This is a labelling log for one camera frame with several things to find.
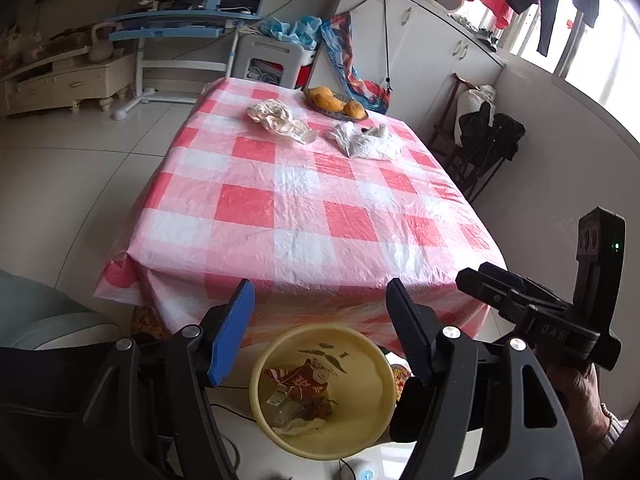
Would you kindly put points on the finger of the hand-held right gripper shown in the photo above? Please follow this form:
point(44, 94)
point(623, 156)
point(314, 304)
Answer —
point(525, 287)
point(495, 300)

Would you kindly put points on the grey sofa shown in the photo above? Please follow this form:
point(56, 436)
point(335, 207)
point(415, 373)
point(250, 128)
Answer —
point(45, 305)

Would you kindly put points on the black garment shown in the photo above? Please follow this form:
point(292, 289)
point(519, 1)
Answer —
point(500, 132)

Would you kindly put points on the white plastic stool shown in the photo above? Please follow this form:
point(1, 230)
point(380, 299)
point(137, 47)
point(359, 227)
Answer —
point(270, 55)

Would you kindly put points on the red checked tablecloth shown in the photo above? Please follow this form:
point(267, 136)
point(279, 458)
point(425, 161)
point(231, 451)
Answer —
point(280, 210)

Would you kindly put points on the colourful printed bag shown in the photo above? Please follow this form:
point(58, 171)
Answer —
point(350, 65)

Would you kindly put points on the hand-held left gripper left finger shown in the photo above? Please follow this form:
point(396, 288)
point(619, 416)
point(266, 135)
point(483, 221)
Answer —
point(232, 335)

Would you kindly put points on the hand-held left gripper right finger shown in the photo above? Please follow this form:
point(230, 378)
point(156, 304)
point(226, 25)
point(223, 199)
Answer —
point(407, 330)

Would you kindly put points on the dark wicker basket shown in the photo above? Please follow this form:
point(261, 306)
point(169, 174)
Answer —
point(345, 115)

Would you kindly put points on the person's right forearm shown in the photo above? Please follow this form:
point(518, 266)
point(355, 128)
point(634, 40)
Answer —
point(615, 430)

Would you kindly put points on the crumpled white paper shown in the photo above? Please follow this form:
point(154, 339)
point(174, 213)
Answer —
point(300, 426)

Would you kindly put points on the crumpled white plastic bag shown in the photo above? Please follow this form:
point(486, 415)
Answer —
point(365, 147)

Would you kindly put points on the white cabinet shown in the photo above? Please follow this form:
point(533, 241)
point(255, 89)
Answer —
point(425, 55)

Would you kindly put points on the blue plastic bag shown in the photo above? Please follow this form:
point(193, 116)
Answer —
point(292, 30)

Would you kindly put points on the cream television cabinet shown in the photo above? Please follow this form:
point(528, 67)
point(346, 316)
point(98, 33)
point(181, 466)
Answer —
point(65, 82)

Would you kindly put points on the wooden chair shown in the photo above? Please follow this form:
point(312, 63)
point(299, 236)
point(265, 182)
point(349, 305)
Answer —
point(450, 145)

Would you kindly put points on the floral cloth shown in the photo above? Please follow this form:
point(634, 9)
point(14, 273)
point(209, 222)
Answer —
point(147, 325)

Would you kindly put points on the blue study desk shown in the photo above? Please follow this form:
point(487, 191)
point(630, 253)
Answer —
point(180, 30)

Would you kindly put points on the torn red paper wrapper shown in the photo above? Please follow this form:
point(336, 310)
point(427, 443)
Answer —
point(300, 382)

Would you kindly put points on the yellow waste bin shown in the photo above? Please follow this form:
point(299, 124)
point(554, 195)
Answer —
point(360, 390)

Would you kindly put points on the person's right hand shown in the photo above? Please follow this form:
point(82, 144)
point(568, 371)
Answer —
point(582, 400)

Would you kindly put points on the white round device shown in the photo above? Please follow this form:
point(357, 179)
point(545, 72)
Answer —
point(365, 471)

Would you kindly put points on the yellow mango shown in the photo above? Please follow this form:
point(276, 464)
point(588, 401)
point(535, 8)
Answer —
point(330, 102)
point(317, 92)
point(354, 110)

